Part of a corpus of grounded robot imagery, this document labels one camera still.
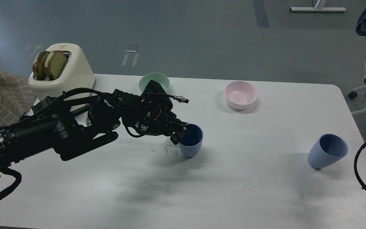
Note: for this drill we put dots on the white metal stand base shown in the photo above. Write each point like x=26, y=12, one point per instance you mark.
x=319, y=6

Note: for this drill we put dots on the toast slice front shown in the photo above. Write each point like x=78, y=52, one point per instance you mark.
x=54, y=64

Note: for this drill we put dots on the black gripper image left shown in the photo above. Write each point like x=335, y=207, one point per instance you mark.
x=150, y=114

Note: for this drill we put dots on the checkered beige cloth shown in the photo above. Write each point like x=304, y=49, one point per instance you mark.
x=16, y=97

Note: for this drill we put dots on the green bowl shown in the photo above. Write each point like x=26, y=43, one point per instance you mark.
x=160, y=78

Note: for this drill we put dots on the toast slice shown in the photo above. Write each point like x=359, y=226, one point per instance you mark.
x=54, y=64
x=38, y=67

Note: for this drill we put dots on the pink bowl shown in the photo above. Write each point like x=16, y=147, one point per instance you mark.
x=240, y=95

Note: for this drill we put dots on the dark blue cup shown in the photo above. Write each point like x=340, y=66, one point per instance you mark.
x=191, y=143

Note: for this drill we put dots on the light blue cup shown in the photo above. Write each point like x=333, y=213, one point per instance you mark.
x=328, y=150

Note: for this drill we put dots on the cream toaster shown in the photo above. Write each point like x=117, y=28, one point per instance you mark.
x=76, y=73

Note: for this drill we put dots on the toast slice back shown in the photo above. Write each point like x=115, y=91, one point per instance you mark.
x=38, y=67

